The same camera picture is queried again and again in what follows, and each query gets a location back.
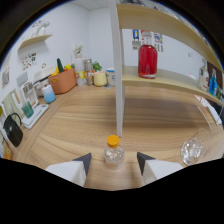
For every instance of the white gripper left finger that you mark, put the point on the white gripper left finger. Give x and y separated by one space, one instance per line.
71 170

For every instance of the small clear bottle orange cap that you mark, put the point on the small clear bottle orange cap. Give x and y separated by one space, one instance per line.
114 155

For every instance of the red liquid bottle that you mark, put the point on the red liquid bottle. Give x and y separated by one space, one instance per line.
147 61

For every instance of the clear glass with ice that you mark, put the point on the clear glass with ice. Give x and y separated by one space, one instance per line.
191 151

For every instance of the two-tier wooden shelf rack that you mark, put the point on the two-tier wooden shelf rack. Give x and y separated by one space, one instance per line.
156 81

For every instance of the black kettle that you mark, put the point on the black kettle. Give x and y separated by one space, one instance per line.
13 131

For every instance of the orange box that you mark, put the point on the orange box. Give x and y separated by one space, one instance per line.
63 82

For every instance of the white vase with flowers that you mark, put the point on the white vase with flowers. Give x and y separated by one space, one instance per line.
79 63

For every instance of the green plant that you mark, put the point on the green plant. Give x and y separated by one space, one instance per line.
97 66

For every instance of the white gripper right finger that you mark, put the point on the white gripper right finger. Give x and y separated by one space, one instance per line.
158 168

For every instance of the green cup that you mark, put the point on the green cup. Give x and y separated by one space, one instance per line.
27 110

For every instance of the yellow cup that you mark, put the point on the yellow cup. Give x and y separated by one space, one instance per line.
100 79

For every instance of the blue and white cup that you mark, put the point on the blue and white cup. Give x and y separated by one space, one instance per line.
49 94

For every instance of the white scale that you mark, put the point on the white scale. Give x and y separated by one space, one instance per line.
35 116

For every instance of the clear bottle red label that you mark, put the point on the clear bottle red label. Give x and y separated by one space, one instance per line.
202 78

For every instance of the wooden wall shelf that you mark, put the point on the wooden wall shelf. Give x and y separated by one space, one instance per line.
35 40

